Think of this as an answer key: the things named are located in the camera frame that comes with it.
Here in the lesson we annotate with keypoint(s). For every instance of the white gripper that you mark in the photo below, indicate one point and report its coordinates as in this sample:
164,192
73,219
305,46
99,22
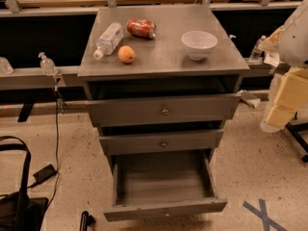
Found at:
295,38

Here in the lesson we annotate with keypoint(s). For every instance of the grey bottom drawer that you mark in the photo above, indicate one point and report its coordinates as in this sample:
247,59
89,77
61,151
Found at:
164,184

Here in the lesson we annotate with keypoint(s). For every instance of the grey drawer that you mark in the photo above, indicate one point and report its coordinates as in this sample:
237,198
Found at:
160,110
159,142
164,184

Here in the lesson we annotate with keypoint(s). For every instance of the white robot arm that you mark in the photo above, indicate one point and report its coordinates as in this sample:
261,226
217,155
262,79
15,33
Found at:
290,41

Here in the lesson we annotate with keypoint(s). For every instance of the grey top drawer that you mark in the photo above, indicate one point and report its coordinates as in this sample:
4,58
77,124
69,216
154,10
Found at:
160,110

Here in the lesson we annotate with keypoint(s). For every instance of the grey drawer cabinet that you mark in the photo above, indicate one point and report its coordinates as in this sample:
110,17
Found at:
161,67

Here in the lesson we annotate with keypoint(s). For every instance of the grey middle drawer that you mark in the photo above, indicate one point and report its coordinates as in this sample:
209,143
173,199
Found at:
159,142

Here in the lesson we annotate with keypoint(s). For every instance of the black object at bottom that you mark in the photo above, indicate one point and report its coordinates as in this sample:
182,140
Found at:
86,221

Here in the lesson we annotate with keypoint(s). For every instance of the black stand with pole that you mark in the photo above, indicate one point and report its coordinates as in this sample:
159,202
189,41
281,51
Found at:
295,130

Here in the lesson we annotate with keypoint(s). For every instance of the white box on floor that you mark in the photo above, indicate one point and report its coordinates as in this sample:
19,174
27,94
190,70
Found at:
249,98

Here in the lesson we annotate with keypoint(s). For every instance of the white paper packet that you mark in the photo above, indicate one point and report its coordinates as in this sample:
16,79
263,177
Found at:
272,58

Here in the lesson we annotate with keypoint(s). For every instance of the small water bottle on shelf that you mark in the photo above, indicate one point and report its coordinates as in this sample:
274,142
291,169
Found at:
256,51

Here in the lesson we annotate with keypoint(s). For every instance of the white bowl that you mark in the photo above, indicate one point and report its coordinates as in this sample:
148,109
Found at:
198,45

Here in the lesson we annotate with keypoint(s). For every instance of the orange fruit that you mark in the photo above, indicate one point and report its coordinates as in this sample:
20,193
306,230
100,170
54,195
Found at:
126,54

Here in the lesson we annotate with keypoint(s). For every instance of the red soda can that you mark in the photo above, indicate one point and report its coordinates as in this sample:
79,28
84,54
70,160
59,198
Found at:
141,28

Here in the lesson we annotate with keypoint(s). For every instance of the clear plastic water bottle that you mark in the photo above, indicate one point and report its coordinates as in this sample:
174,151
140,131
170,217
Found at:
108,41

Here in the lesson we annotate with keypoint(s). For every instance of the black power adapter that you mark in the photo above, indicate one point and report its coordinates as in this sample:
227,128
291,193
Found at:
45,173

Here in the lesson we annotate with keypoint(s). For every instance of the clear pump dispenser bottle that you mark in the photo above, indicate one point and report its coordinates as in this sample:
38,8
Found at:
47,65

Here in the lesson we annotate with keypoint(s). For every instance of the clear glass object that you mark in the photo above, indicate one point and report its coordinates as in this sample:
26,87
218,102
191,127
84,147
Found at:
5,66

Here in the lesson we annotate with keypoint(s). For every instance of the black bag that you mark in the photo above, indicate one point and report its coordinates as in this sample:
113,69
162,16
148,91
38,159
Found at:
18,212

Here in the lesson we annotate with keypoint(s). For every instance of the grey metal shelf rail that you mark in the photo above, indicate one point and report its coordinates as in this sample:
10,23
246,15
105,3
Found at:
34,78

